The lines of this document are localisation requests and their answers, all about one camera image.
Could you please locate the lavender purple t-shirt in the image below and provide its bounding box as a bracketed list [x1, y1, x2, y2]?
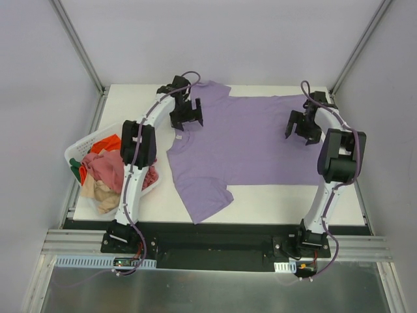
[167, 82, 321, 224]

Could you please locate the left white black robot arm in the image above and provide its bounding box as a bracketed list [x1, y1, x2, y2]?
[102, 71, 203, 254]

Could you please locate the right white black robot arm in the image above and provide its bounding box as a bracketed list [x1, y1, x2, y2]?
[282, 91, 367, 260]

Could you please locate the orange t-shirt in basket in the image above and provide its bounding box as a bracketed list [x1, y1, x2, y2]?
[90, 134, 121, 154]

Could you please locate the pink t-shirt in basket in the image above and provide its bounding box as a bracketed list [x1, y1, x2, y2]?
[81, 151, 160, 196]

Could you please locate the white plastic laundry basket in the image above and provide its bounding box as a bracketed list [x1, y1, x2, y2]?
[64, 123, 164, 216]

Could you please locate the green garment in basket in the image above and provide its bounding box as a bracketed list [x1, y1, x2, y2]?
[69, 158, 81, 175]

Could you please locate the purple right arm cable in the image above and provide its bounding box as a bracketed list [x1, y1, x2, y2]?
[276, 80, 364, 287]

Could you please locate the right white slotted cable duct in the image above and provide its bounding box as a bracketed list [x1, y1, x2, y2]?
[274, 261, 297, 274]

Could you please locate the white slotted cable duct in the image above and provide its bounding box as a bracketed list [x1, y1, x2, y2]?
[55, 256, 156, 271]
[274, 261, 297, 274]

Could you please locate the right aluminium frame post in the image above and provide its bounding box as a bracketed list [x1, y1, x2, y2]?
[328, 0, 395, 100]

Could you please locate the aluminium frame post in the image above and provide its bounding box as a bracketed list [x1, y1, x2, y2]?
[328, 0, 395, 100]
[49, 0, 106, 95]

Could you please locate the aluminium extrusion rail left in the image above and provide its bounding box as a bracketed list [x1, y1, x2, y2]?
[42, 228, 108, 255]

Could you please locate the left aluminium frame post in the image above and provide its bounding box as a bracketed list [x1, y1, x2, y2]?
[49, 0, 106, 95]

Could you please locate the left white slotted cable duct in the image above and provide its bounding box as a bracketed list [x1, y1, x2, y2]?
[55, 256, 156, 271]

